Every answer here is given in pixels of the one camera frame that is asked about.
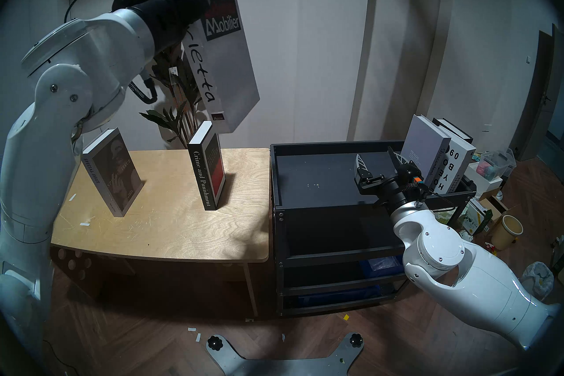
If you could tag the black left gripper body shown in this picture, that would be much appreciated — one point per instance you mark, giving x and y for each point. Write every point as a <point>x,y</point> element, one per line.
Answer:
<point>165,20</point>

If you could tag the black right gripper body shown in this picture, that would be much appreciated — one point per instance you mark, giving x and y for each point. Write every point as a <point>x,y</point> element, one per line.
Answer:
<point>396,190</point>

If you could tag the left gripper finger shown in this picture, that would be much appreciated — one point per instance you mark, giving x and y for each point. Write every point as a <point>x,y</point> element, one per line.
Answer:
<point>200,5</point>

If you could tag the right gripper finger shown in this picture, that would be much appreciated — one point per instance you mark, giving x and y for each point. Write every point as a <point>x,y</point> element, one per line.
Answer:
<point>364,170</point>
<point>400,162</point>

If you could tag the grey Discontent book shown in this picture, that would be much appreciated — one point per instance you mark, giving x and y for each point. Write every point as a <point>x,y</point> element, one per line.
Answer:
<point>425,141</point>

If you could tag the white Design Hotels yearbook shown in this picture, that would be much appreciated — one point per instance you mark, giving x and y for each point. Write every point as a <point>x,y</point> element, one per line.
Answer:
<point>458,159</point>

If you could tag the black Century book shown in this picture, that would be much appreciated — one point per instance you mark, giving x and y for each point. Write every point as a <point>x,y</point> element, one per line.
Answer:
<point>454,128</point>

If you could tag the Arietta Mobilier book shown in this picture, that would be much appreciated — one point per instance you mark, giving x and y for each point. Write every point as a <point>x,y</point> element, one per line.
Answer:
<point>229,71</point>

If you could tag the Crime and Punishment book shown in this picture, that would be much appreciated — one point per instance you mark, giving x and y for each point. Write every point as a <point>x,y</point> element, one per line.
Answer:
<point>205,177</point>

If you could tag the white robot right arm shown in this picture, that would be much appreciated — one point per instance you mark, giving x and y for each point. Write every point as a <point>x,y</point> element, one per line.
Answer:
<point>462,274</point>

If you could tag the black metal shelf cart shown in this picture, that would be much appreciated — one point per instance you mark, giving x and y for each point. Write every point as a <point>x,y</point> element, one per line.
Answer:
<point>326,177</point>

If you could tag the light wooden display table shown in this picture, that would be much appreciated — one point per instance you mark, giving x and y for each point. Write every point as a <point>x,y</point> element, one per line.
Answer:
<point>176,225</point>

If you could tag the blue bin with clear bag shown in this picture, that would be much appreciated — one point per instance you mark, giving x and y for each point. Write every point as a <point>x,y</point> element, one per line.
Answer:
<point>379,264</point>

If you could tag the white square box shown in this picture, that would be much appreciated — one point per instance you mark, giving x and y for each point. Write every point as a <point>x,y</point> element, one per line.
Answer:
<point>482,183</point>

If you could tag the green and white carton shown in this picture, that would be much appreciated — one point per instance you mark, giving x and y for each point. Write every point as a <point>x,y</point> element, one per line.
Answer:
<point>478,216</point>

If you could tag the tall green leafy plant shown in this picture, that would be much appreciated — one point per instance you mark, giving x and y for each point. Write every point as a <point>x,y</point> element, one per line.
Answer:
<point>176,115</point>

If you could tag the clear plastic storage box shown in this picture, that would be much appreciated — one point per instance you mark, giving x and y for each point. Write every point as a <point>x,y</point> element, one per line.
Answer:
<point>498,163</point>

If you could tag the brown cardboard box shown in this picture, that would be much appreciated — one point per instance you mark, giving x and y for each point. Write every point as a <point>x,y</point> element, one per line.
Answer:
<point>495,205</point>

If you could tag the beige round bucket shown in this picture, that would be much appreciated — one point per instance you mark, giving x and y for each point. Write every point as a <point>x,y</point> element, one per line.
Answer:
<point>506,234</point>

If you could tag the flat blue plastic crate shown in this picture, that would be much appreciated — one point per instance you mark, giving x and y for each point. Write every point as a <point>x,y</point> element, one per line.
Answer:
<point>335,296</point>

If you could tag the dark brown door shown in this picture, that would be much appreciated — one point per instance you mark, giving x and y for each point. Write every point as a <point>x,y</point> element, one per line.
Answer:
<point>537,97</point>

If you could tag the black star knob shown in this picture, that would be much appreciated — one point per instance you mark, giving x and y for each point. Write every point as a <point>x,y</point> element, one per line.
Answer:
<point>356,340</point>
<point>214,343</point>

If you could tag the grey Special Issue book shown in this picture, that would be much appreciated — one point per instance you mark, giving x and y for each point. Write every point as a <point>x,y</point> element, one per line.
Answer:
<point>112,177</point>

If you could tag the white bin with plastic bag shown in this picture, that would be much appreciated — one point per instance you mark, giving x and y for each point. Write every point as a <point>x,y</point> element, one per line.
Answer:
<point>539,278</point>

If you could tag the grey metal robot base plate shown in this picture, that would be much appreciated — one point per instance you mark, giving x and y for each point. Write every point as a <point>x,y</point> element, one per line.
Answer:
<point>273,368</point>

